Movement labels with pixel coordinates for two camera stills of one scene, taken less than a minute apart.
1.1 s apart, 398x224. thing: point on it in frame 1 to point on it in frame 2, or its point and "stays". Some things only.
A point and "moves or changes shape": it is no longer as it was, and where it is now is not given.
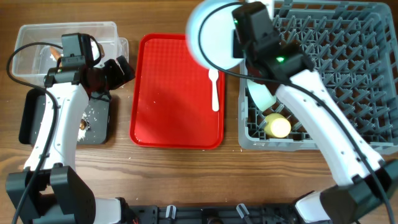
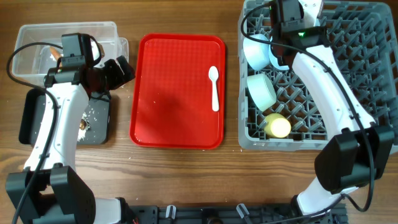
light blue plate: [216, 36] moves or changes shape
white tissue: [72, 51] to [95, 49]
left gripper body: [114, 78] stays
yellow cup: [277, 125] stays
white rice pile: [82, 132] stays
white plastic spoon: [213, 74] stays
